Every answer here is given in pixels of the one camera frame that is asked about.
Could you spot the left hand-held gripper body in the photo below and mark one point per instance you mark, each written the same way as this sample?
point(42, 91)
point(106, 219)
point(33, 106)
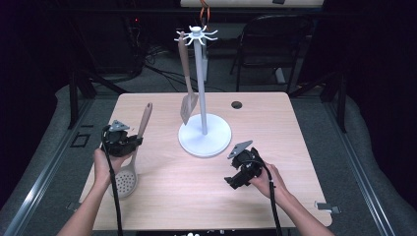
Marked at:
point(118, 144)

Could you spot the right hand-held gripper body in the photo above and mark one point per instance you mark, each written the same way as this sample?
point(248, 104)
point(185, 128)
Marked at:
point(249, 162)

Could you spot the beige perforated skimmer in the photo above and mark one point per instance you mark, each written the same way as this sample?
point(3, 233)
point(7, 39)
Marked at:
point(126, 182)

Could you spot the white utensil stand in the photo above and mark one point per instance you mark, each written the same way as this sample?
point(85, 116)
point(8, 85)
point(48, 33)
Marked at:
point(205, 141)

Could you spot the beige slotted turner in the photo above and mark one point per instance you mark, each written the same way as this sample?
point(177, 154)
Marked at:
point(188, 105)

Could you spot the person's left hand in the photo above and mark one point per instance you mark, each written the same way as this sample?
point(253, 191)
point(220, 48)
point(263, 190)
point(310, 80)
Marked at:
point(105, 167)

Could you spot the person's right hand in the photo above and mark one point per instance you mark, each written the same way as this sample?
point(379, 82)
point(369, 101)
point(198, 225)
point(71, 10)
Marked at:
point(272, 183)

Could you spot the black tape strip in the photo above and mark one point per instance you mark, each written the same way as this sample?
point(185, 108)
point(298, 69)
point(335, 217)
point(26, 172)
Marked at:
point(87, 126)

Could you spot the black tape square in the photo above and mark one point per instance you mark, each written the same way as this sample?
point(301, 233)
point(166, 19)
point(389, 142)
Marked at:
point(80, 140)

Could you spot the black chair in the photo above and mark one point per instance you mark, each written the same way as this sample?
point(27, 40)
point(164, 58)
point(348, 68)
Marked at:
point(272, 36)

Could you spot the black metal frame leg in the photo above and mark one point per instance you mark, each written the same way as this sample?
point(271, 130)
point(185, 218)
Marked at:
point(341, 101)
point(73, 98)

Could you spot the metal table bracket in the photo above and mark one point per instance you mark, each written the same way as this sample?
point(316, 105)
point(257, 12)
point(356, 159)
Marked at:
point(72, 206)
point(326, 207)

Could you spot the aluminium floor rail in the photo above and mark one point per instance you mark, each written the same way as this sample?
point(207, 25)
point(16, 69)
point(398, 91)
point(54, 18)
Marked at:
point(360, 177)
point(42, 183)

